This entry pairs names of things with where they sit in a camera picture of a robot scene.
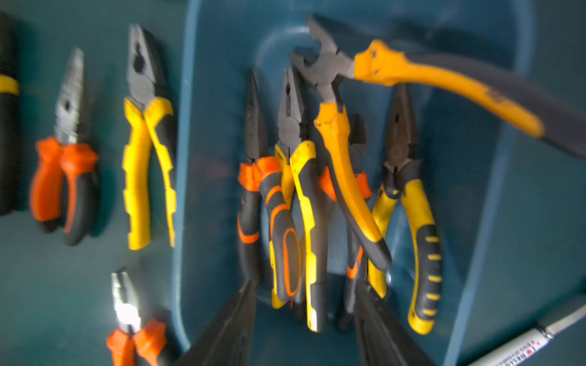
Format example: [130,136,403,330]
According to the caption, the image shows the yellow grey pliers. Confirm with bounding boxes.
[1,12,22,215]

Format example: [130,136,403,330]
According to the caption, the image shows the black yellow striped pliers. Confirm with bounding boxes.
[372,83,443,335]

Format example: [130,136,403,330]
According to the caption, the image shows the orange striped black pliers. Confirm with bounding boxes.
[237,70,302,309]

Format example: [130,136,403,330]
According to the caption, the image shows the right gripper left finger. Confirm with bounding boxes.
[175,281,256,366]

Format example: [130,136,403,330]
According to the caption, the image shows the small orange pliers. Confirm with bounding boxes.
[106,267,173,366]

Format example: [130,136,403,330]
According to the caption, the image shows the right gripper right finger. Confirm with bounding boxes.
[355,280,434,366]

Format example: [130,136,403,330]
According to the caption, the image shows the silver fork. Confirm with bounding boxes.
[470,295,585,366]

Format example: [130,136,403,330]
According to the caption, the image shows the blue storage box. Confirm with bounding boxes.
[172,1,535,365]

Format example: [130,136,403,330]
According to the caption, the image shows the orange long nose pliers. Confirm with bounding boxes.
[30,47,99,246]

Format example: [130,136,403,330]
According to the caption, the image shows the yellow black combination pliers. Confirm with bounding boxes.
[122,23,177,251]

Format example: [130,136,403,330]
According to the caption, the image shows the yellow handled end nippers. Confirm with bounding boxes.
[289,17,586,271]

